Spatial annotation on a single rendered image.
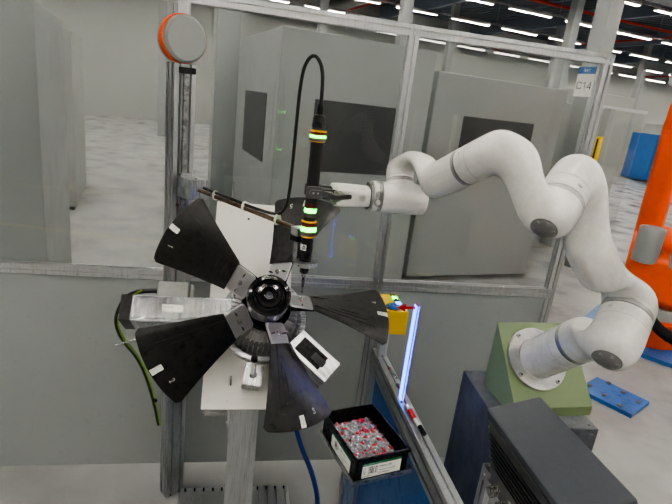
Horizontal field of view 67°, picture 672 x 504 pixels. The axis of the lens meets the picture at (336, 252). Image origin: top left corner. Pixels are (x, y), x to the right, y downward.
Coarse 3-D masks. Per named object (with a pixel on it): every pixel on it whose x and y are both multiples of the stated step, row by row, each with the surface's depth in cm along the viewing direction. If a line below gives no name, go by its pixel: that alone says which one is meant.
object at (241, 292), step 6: (240, 270) 141; (246, 270) 141; (234, 276) 143; (240, 276) 142; (246, 276) 141; (252, 276) 141; (228, 282) 144; (234, 282) 143; (246, 282) 142; (228, 288) 144; (234, 288) 144; (240, 288) 143; (246, 288) 143; (240, 294) 144; (246, 294) 143
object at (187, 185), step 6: (180, 174) 179; (186, 174) 181; (180, 180) 177; (186, 180) 174; (192, 180) 173; (198, 180) 175; (204, 180) 176; (180, 186) 178; (186, 186) 175; (192, 186) 174; (198, 186) 175; (204, 186) 177; (180, 192) 178; (186, 192) 175; (192, 192) 174; (198, 192) 176; (186, 198) 176; (192, 198) 175; (204, 198) 178
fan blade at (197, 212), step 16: (192, 208) 143; (176, 224) 143; (192, 224) 142; (208, 224) 142; (160, 240) 144; (176, 240) 144; (192, 240) 142; (208, 240) 142; (224, 240) 141; (160, 256) 145; (176, 256) 144; (192, 256) 144; (208, 256) 142; (224, 256) 141; (192, 272) 145; (208, 272) 144; (224, 272) 142; (224, 288) 145
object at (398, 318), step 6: (384, 294) 188; (384, 300) 183; (390, 300) 183; (390, 312) 174; (396, 312) 174; (402, 312) 175; (408, 312) 176; (390, 318) 175; (396, 318) 175; (402, 318) 175; (390, 324) 175; (396, 324) 176; (402, 324) 176; (390, 330) 176; (396, 330) 177; (402, 330) 177
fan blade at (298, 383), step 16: (272, 352) 133; (288, 352) 138; (272, 368) 131; (288, 368) 135; (304, 368) 141; (272, 384) 129; (288, 384) 132; (304, 384) 137; (272, 400) 127; (288, 400) 130; (304, 400) 134; (320, 400) 139; (272, 416) 125; (288, 416) 128; (304, 416) 132; (320, 416) 135; (272, 432) 124
